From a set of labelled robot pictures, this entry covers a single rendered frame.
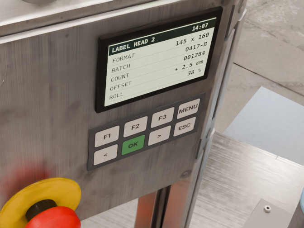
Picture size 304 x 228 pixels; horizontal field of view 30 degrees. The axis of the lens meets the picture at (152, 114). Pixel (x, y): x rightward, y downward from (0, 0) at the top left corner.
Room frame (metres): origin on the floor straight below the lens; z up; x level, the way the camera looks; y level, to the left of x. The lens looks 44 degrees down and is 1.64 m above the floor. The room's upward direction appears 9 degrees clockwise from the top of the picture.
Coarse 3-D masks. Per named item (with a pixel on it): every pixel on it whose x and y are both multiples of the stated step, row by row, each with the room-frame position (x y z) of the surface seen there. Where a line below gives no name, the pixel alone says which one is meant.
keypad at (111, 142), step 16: (192, 96) 0.29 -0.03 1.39; (144, 112) 0.27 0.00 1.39; (160, 112) 0.27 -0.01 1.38; (176, 112) 0.28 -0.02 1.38; (192, 112) 0.29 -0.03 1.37; (96, 128) 0.24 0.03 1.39; (112, 128) 0.25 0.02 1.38; (128, 128) 0.26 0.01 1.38; (144, 128) 0.27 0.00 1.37; (160, 128) 0.27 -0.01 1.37; (176, 128) 0.28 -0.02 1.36; (192, 128) 0.29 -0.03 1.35; (96, 144) 0.25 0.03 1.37; (112, 144) 0.25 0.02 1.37; (128, 144) 0.26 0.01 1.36; (144, 144) 0.27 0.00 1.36; (160, 144) 0.28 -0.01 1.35; (96, 160) 0.25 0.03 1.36; (112, 160) 0.25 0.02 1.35
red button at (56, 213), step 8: (48, 200) 0.22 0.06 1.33; (32, 208) 0.22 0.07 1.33; (40, 208) 0.22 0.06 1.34; (48, 208) 0.22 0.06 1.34; (56, 208) 0.21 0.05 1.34; (64, 208) 0.22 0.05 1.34; (32, 216) 0.21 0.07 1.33; (40, 216) 0.21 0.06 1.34; (48, 216) 0.21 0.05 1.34; (56, 216) 0.21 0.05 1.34; (64, 216) 0.21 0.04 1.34; (72, 216) 0.21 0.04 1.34; (32, 224) 0.20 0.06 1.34; (40, 224) 0.20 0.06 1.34; (48, 224) 0.20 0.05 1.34; (56, 224) 0.20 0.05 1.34; (64, 224) 0.20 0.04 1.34; (72, 224) 0.21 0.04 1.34; (80, 224) 0.21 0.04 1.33
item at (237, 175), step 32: (224, 160) 0.75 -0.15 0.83; (256, 160) 0.76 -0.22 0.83; (288, 160) 0.77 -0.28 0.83; (224, 192) 0.67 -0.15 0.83; (256, 192) 0.68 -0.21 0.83; (288, 192) 0.69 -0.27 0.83; (96, 224) 0.56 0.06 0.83; (128, 224) 0.57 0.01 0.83; (192, 224) 0.59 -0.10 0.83; (224, 224) 0.60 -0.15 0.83
